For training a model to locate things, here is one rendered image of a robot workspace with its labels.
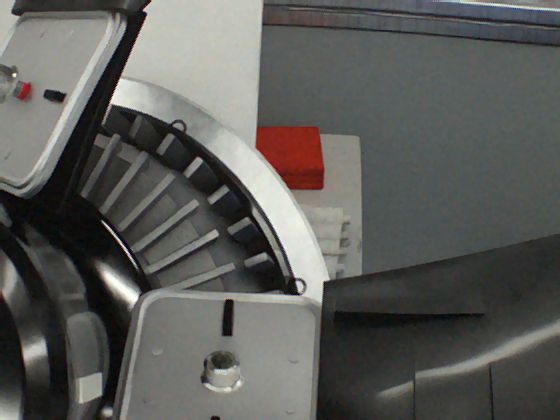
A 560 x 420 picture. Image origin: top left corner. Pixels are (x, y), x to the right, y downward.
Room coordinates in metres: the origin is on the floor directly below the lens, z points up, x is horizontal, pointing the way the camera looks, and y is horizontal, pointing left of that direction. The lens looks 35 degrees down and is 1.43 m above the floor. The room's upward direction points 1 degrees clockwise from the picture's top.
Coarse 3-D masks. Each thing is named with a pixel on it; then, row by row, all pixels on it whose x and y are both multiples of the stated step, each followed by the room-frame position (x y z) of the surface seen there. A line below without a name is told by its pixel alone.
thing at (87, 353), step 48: (0, 192) 0.33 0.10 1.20; (0, 240) 0.23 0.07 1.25; (48, 240) 0.26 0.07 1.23; (96, 240) 0.32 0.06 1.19; (0, 288) 0.22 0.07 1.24; (48, 288) 0.23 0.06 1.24; (96, 288) 0.28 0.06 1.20; (144, 288) 0.31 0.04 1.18; (0, 336) 0.22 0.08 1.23; (48, 336) 0.21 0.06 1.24; (96, 336) 0.25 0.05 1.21; (0, 384) 0.21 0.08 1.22; (48, 384) 0.21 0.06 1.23
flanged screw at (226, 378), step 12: (204, 360) 0.26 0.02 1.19; (216, 360) 0.26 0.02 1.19; (228, 360) 0.26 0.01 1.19; (204, 372) 0.25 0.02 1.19; (216, 372) 0.25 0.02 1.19; (228, 372) 0.25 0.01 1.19; (240, 372) 0.26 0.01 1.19; (204, 384) 0.25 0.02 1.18; (216, 384) 0.25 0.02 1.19; (228, 384) 0.25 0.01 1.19; (240, 384) 0.25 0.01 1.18
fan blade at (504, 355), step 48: (528, 240) 0.32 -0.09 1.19; (336, 288) 0.30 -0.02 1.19; (384, 288) 0.30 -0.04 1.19; (432, 288) 0.29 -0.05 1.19; (480, 288) 0.29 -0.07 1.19; (528, 288) 0.29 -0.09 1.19; (336, 336) 0.27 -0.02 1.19; (384, 336) 0.27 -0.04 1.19; (432, 336) 0.27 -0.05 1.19; (480, 336) 0.27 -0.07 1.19; (528, 336) 0.27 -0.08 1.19; (336, 384) 0.25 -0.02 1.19; (384, 384) 0.25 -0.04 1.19; (432, 384) 0.25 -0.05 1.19; (480, 384) 0.25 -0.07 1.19; (528, 384) 0.24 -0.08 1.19
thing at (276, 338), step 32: (160, 320) 0.28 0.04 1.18; (192, 320) 0.29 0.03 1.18; (256, 320) 0.29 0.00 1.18; (288, 320) 0.29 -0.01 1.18; (320, 320) 0.28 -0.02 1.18; (128, 352) 0.27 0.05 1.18; (160, 352) 0.27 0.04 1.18; (192, 352) 0.27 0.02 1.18; (256, 352) 0.27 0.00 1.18; (288, 352) 0.27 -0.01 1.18; (128, 384) 0.25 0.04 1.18; (160, 384) 0.25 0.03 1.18; (192, 384) 0.25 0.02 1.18; (256, 384) 0.25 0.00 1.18; (288, 384) 0.25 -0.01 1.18; (128, 416) 0.24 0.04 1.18; (160, 416) 0.24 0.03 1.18; (192, 416) 0.24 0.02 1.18; (224, 416) 0.24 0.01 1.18; (256, 416) 0.24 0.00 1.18; (288, 416) 0.24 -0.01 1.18
